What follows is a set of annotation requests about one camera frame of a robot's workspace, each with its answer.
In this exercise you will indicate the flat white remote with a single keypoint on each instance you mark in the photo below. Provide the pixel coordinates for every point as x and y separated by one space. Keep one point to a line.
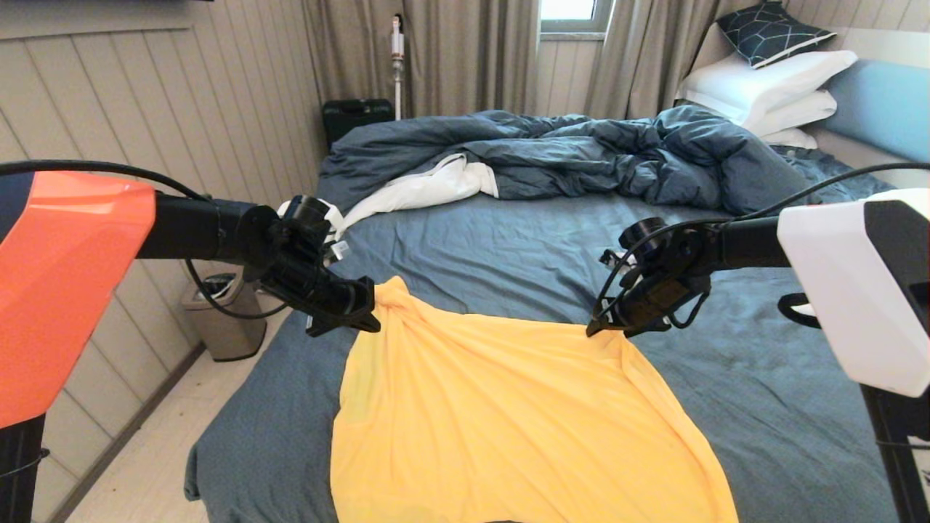
803 311

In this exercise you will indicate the bronze trash bin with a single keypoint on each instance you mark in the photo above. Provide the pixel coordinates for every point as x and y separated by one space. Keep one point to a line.
229 327

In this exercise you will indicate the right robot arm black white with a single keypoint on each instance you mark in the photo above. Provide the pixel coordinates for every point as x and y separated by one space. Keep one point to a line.
835 269

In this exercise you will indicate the yellow t-shirt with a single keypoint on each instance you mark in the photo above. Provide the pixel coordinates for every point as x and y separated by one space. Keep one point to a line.
508 421

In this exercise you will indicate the beige bed headboard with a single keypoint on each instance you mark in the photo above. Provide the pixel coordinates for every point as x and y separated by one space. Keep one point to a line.
890 43

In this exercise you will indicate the grey-beige curtain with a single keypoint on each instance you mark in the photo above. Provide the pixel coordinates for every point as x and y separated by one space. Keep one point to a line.
647 54
465 54

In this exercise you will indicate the white pillow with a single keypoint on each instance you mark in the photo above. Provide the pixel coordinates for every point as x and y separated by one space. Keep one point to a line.
759 83
799 114
793 139

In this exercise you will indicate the blue headboard cushion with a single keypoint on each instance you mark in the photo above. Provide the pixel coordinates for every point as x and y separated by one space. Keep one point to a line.
886 109

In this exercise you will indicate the white quilt with dark stripe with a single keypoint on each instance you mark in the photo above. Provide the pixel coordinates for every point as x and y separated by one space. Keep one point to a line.
421 190

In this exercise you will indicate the white stick vacuum cleaner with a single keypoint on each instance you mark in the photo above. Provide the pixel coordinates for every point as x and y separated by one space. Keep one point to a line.
397 47

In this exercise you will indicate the dark blue duvet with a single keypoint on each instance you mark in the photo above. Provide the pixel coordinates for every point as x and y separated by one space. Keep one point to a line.
581 152

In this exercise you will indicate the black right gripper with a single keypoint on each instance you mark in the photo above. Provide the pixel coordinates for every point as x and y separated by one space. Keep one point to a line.
665 283

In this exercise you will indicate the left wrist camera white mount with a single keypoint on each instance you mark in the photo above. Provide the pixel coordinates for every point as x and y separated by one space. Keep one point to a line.
336 218

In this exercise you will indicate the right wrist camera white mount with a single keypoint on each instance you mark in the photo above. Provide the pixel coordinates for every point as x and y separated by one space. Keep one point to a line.
623 260

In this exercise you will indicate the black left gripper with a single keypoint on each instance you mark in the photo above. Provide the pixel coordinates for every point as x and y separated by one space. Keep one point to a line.
312 280

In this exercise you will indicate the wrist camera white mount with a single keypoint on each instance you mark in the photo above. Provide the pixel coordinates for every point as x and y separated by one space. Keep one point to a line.
623 260
336 218

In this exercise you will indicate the dark patterned cushion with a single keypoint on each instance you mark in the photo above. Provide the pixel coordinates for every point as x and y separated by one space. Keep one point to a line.
774 34

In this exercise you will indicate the window with grey frame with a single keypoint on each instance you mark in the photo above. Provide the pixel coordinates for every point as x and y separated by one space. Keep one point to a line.
570 11

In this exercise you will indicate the black hard case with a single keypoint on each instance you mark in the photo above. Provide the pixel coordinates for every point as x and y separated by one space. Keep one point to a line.
356 120

